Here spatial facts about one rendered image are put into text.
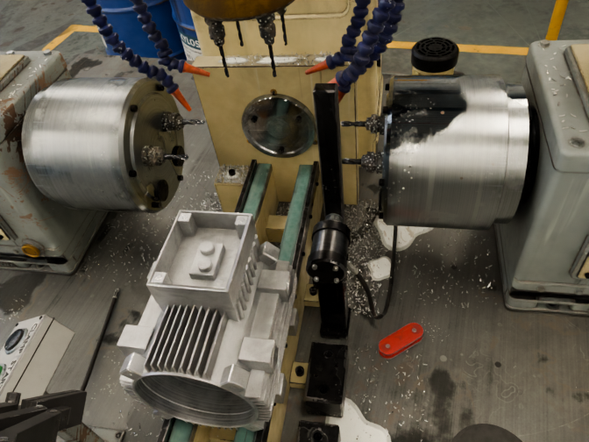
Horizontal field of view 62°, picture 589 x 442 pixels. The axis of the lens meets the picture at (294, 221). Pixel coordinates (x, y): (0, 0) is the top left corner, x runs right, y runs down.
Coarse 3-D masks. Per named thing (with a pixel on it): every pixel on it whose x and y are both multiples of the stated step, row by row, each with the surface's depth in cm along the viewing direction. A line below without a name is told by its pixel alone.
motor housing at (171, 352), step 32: (256, 288) 63; (160, 320) 61; (192, 320) 57; (224, 320) 58; (256, 320) 61; (288, 320) 66; (160, 352) 56; (192, 352) 55; (224, 352) 56; (128, 384) 59; (160, 384) 65; (192, 384) 68; (256, 384) 56; (192, 416) 66; (224, 416) 66; (256, 416) 59
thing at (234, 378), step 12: (264, 252) 64; (276, 252) 66; (132, 360) 56; (144, 360) 57; (120, 372) 56; (132, 372) 56; (228, 372) 54; (240, 372) 54; (228, 384) 53; (240, 384) 54
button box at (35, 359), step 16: (32, 320) 64; (48, 320) 63; (32, 336) 61; (48, 336) 63; (64, 336) 64; (0, 352) 63; (16, 352) 61; (32, 352) 60; (48, 352) 62; (64, 352) 64; (16, 368) 58; (32, 368) 60; (48, 368) 62; (0, 384) 57; (16, 384) 58; (32, 384) 59; (48, 384) 61; (0, 400) 56
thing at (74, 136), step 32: (64, 96) 83; (96, 96) 82; (128, 96) 81; (160, 96) 91; (32, 128) 82; (64, 128) 81; (96, 128) 80; (128, 128) 81; (160, 128) 91; (32, 160) 85; (64, 160) 82; (96, 160) 81; (128, 160) 81; (160, 160) 85; (64, 192) 86; (96, 192) 84; (128, 192) 83; (160, 192) 91
